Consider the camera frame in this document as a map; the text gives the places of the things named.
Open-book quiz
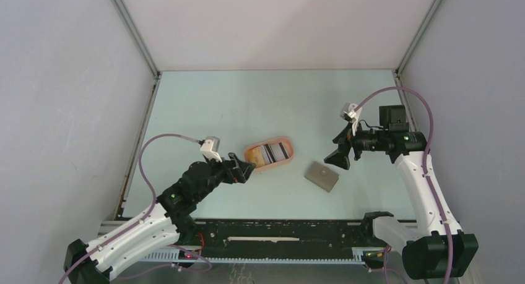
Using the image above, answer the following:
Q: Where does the pink oval tray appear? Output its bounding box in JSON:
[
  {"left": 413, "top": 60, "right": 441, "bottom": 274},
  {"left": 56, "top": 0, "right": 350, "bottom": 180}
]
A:
[{"left": 243, "top": 137, "right": 294, "bottom": 172}]

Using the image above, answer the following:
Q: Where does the left controller board red led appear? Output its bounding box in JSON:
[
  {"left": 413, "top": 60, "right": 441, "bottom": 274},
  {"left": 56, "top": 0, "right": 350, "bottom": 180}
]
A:
[{"left": 178, "top": 249, "right": 201, "bottom": 260}]

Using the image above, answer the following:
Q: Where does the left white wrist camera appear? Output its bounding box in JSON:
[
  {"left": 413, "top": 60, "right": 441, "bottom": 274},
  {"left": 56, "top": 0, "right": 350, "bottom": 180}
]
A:
[{"left": 200, "top": 136, "right": 223, "bottom": 163}]

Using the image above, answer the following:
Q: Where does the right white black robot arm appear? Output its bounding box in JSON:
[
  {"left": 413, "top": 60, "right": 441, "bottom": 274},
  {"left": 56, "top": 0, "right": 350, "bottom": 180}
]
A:
[{"left": 324, "top": 103, "right": 479, "bottom": 280}]

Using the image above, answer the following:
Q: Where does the right controller board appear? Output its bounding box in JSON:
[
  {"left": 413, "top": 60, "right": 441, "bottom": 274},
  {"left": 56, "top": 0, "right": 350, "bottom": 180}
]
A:
[{"left": 362, "top": 251, "right": 388, "bottom": 261}]

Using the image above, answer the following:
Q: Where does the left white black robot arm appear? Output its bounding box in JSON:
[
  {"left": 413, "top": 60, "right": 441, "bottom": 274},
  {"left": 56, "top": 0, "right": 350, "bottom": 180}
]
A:
[{"left": 64, "top": 153, "right": 256, "bottom": 283}]

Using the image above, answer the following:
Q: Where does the aluminium frame rail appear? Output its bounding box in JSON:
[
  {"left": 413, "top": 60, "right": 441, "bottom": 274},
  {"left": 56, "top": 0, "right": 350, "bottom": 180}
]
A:
[{"left": 95, "top": 221, "right": 469, "bottom": 252}]

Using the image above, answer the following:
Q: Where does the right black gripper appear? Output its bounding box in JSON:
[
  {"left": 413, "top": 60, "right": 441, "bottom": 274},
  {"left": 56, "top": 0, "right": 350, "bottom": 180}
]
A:
[{"left": 324, "top": 119, "right": 388, "bottom": 170}]

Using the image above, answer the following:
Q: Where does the grey card holder wallet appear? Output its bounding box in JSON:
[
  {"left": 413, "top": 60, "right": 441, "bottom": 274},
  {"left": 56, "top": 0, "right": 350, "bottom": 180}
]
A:
[{"left": 304, "top": 161, "right": 339, "bottom": 192}]

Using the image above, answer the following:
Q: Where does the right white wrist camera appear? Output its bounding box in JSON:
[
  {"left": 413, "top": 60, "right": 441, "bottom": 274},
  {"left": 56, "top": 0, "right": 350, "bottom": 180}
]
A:
[{"left": 340, "top": 103, "right": 362, "bottom": 136}]

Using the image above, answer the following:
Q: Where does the yellow credit card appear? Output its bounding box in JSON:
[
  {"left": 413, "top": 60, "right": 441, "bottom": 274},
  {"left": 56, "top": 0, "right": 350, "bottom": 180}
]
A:
[{"left": 249, "top": 147, "right": 266, "bottom": 168}]

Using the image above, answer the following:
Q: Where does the white cable duct strip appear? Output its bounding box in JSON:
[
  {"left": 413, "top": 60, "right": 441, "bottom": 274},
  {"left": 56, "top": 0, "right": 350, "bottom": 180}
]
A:
[{"left": 138, "top": 248, "right": 364, "bottom": 265}]

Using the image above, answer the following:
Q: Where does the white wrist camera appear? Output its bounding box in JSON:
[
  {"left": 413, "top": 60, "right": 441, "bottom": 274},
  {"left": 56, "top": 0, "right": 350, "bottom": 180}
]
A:
[
  {"left": 340, "top": 103, "right": 362, "bottom": 136},
  {"left": 200, "top": 136, "right": 223, "bottom": 163}
]

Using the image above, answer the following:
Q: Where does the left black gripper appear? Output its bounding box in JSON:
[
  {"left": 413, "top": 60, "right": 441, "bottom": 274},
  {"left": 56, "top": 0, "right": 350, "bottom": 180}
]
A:
[{"left": 194, "top": 152, "right": 254, "bottom": 202}]

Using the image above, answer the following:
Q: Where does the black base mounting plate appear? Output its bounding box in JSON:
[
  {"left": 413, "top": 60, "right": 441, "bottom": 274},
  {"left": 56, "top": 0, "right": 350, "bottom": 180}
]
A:
[{"left": 177, "top": 218, "right": 386, "bottom": 259}]

